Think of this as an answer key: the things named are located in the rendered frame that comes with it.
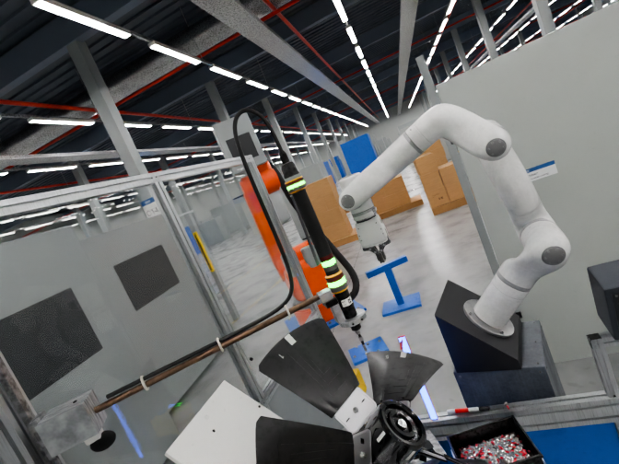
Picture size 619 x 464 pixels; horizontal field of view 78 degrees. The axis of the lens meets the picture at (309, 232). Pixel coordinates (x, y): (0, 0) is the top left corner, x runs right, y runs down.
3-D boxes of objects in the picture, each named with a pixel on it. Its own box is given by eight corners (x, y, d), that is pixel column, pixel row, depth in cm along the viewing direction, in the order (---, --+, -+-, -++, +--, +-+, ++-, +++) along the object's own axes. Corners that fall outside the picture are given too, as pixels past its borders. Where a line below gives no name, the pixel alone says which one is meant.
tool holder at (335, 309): (338, 335, 87) (321, 297, 86) (328, 326, 94) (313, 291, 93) (371, 317, 89) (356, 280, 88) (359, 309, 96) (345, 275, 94)
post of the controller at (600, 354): (609, 398, 112) (589, 340, 109) (604, 391, 115) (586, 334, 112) (621, 396, 111) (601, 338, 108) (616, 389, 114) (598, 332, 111)
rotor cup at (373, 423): (401, 503, 81) (434, 466, 76) (342, 463, 83) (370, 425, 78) (405, 448, 94) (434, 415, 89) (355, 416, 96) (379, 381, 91)
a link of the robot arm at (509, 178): (534, 267, 126) (522, 245, 140) (574, 252, 121) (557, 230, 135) (463, 139, 114) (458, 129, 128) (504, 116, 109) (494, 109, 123)
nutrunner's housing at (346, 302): (353, 335, 90) (274, 153, 83) (346, 330, 94) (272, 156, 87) (367, 327, 91) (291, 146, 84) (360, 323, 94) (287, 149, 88)
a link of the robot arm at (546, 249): (525, 277, 139) (564, 222, 128) (541, 307, 123) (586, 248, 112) (494, 265, 140) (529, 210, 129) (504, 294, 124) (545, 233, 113)
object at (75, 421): (46, 465, 73) (25, 428, 72) (60, 444, 80) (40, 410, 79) (100, 436, 75) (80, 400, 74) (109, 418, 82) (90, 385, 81)
